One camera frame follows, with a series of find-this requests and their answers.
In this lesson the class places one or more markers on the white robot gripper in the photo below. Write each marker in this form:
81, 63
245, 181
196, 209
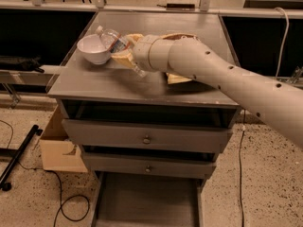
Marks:
141, 55

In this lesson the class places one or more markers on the clear plastic water bottle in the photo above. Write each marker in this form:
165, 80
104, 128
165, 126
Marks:
115, 42

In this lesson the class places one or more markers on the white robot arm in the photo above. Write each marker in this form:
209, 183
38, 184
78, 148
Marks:
277, 104

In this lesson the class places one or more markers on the grey wooden drawer cabinet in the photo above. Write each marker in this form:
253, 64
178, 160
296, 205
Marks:
113, 93

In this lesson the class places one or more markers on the grey top drawer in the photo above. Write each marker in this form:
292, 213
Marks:
127, 135

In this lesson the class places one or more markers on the grey middle drawer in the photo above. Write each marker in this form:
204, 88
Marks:
148, 165

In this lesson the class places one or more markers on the grey open bottom drawer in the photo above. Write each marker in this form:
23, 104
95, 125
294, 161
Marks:
129, 200

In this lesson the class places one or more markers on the white ceramic bowl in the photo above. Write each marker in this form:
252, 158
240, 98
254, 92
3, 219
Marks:
93, 50

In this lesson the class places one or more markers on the brown sea salt chip bag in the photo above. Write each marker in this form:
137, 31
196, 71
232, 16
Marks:
174, 79

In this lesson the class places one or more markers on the black metal stand pole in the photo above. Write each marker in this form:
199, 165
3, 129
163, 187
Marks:
14, 155

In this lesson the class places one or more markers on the cardboard box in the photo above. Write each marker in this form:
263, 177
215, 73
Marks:
58, 152

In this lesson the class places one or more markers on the metal barrier rail frame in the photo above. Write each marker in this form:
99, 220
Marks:
149, 21

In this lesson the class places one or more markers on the black cloth on rail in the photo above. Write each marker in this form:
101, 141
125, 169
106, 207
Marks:
20, 64

